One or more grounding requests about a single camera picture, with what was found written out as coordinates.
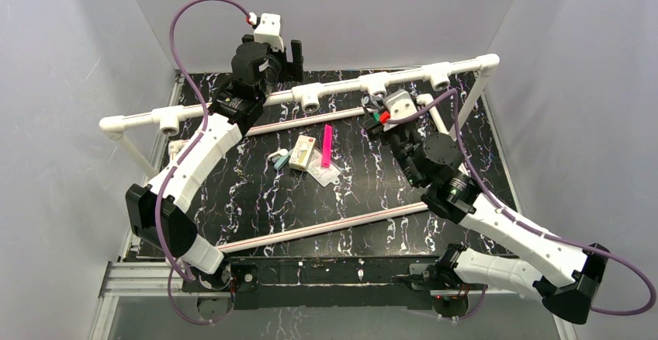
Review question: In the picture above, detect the chrome water faucet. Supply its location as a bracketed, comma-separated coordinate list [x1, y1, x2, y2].
[361, 95, 384, 113]

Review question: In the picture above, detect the white PVC pipe frame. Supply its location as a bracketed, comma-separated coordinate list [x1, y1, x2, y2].
[99, 54, 500, 253]

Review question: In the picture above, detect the beige small cardboard box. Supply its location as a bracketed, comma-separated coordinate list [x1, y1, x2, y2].
[288, 135, 317, 172]

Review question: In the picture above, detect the teal small fitting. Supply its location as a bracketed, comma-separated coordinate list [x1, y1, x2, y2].
[274, 153, 290, 171]

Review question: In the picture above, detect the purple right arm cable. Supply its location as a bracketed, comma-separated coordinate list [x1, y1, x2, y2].
[385, 88, 657, 317]

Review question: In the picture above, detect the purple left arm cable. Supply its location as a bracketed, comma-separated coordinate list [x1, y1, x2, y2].
[154, 0, 257, 326]

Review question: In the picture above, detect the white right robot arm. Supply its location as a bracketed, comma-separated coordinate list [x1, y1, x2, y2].
[365, 112, 607, 324]

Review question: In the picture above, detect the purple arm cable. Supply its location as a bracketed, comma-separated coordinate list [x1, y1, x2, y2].
[385, 88, 657, 317]
[154, 0, 257, 326]

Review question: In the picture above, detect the pink rectangular bar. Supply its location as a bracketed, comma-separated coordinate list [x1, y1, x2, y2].
[320, 124, 333, 168]

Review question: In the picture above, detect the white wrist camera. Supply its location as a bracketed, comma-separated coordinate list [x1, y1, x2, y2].
[383, 89, 419, 132]
[253, 13, 285, 53]

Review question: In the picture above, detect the white small fitting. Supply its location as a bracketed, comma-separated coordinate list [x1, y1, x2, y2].
[267, 148, 289, 162]

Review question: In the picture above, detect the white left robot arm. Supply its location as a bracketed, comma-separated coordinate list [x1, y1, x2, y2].
[126, 35, 303, 290]

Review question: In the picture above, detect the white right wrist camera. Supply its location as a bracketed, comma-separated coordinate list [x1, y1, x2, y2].
[383, 89, 419, 132]

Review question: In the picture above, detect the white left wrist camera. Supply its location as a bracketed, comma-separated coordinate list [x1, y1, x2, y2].
[253, 13, 285, 53]

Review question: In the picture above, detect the clear plastic bag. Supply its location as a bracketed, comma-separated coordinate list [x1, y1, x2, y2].
[307, 161, 341, 187]

